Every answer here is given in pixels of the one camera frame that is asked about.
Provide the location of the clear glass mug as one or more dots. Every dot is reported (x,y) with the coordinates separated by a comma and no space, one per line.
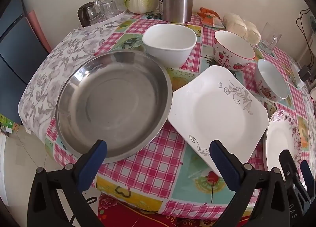
(269,37)

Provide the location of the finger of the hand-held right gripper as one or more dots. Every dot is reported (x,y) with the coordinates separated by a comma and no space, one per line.
(287,165)
(307,175)

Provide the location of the bag of steamed buns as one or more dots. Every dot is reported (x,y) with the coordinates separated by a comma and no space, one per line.
(242,27)

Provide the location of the black charger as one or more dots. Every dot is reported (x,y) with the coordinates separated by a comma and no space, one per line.
(305,73)

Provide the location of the green carton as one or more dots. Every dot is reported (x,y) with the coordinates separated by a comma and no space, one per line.
(8,124)

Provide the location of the red floral white bowl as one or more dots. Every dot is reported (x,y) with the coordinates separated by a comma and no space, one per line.
(266,89)

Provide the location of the pink checkered picture tablecloth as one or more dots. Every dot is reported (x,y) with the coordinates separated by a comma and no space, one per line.
(153,167)

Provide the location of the grey floral cloth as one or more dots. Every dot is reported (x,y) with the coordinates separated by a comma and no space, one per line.
(61,52)

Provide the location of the orange snack packet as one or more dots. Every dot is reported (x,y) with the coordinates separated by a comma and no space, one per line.
(209,18)

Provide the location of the large stainless steel basin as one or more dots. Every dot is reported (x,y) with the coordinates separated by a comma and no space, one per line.
(111,108)

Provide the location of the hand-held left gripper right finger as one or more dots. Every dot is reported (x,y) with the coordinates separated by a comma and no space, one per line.
(224,165)

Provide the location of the blue cabinet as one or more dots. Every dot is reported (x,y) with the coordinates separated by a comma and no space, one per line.
(14,44)

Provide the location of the white power strip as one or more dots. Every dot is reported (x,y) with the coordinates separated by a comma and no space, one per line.
(297,81)

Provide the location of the plain white square bowl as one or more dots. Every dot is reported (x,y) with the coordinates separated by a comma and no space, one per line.
(170,39)

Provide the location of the white square vine-print plate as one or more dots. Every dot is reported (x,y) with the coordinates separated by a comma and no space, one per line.
(214,116)

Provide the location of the pink floral round plate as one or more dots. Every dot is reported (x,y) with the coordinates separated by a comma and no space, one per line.
(279,138)

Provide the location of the strawberry print bowl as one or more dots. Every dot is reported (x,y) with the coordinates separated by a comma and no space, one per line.
(229,59)

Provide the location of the red floral cloth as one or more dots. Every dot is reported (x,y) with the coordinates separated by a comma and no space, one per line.
(118,214)

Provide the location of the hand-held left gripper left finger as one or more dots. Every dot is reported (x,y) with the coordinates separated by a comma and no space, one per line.
(92,165)

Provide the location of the pink board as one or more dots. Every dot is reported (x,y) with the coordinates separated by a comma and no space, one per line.
(37,27)

